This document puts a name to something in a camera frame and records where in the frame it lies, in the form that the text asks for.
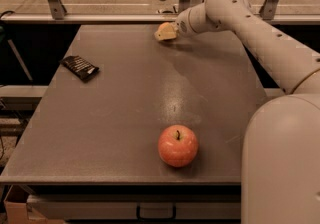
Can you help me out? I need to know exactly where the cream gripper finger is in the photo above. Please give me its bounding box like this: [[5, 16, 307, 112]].
[[154, 22, 178, 41]]

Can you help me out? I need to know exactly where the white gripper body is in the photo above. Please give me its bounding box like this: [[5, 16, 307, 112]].
[[174, 10, 197, 37]]

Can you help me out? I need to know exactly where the small orange fruit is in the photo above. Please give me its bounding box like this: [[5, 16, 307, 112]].
[[158, 22, 172, 31]]

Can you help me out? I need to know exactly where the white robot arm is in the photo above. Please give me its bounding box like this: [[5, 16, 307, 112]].
[[155, 0, 320, 224]]

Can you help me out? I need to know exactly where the black rxbar chocolate wrapper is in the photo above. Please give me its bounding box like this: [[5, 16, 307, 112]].
[[59, 56, 100, 82]]

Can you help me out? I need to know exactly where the red apple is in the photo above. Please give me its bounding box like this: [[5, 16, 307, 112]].
[[158, 125, 199, 168]]

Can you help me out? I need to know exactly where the grey table drawer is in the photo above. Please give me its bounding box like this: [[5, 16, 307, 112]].
[[27, 195, 241, 221]]

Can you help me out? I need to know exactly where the cardboard box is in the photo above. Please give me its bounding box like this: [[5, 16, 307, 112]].
[[4, 186, 65, 224]]

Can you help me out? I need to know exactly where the metal rail bar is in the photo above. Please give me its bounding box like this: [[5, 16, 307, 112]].
[[1, 13, 320, 25]]

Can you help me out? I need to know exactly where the black drawer handle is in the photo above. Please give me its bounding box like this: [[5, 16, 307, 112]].
[[136, 203, 176, 221]]

